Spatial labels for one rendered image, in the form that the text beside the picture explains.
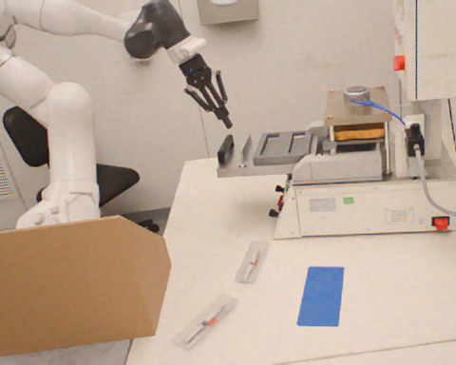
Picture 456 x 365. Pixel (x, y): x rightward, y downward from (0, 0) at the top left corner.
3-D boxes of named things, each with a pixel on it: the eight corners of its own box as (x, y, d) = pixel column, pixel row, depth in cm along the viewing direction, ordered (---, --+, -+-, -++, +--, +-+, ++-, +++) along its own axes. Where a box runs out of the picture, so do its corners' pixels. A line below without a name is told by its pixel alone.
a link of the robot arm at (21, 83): (-13, 78, 122) (2, 108, 138) (75, 136, 125) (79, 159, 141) (18, 48, 126) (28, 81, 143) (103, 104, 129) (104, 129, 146)
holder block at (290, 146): (313, 136, 161) (312, 129, 160) (309, 162, 144) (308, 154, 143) (263, 140, 164) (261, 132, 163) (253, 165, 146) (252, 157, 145)
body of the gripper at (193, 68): (202, 48, 146) (219, 76, 150) (179, 62, 148) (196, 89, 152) (198, 54, 140) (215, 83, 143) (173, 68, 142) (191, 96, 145)
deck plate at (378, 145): (438, 133, 164) (438, 130, 164) (460, 180, 133) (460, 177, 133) (301, 143, 171) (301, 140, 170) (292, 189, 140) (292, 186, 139)
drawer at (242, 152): (318, 145, 164) (316, 124, 160) (315, 175, 144) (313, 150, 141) (232, 151, 168) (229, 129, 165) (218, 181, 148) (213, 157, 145)
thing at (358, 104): (405, 112, 158) (405, 72, 153) (418, 150, 131) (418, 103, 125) (330, 117, 162) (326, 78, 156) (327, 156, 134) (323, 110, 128)
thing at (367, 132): (384, 117, 156) (384, 87, 152) (390, 144, 137) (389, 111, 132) (330, 121, 159) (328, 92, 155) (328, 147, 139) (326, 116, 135)
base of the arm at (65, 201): (-9, 241, 112) (-8, 182, 116) (26, 251, 130) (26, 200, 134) (93, 230, 115) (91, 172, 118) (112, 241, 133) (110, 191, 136)
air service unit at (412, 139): (417, 162, 135) (418, 110, 128) (426, 186, 122) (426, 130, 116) (398, 163, 136) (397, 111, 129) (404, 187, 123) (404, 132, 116)
